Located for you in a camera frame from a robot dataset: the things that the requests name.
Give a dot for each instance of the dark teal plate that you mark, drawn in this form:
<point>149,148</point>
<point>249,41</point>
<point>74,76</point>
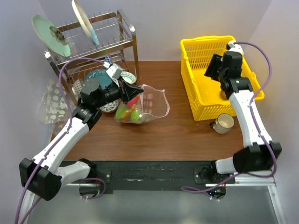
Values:
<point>101,76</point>

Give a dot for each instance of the beige blue plate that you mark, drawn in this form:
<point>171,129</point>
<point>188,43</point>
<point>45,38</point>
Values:
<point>84,22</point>

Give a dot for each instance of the yellow plastic basket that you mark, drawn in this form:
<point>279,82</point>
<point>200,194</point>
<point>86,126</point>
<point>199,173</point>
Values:
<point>206,98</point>

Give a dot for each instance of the yellow inside patterned bowl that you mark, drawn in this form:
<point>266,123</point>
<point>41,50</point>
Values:
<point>128,77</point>

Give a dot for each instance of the grey patterned bowl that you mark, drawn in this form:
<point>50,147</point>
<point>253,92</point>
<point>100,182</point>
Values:
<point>77,87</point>

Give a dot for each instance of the white enamel mug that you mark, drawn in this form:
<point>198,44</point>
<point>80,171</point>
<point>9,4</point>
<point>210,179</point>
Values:
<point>223,123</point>

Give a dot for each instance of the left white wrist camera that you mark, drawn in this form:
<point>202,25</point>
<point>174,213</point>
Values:
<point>114,72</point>

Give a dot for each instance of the red toy apple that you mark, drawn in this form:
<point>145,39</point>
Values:
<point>134,101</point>

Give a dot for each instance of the brown toy kiwi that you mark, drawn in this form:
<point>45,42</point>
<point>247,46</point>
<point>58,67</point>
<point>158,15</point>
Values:
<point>223,95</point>

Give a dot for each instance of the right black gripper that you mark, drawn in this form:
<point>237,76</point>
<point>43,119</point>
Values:
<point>216,61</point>

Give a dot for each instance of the clear pink zip bag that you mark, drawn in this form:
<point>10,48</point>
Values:
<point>152,104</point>

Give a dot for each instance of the small patterned dish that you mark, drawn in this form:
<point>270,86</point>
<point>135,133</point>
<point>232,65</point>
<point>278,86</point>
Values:
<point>110,107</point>

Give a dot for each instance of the blue zigzag bowl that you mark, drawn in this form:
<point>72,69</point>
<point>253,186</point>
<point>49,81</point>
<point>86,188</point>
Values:
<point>108,59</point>

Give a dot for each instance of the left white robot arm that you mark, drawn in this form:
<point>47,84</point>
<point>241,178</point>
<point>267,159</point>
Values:
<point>40,175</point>

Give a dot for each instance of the polka dot plastic bag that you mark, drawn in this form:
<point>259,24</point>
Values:
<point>53,107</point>

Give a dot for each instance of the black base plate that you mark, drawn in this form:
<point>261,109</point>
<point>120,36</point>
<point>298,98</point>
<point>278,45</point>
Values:
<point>157,175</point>

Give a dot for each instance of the green toy cabbage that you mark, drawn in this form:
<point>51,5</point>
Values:
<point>136,117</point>

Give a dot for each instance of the steel dish rack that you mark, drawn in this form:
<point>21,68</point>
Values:
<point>115,33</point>

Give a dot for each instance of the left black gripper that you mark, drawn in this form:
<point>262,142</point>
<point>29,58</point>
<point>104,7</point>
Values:
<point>127,91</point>

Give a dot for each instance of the light green floral plate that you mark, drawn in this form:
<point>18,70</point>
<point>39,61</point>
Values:
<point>51,36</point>

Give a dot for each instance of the aluminium frame rail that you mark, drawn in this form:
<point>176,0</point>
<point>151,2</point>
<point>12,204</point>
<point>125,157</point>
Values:
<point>23,211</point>

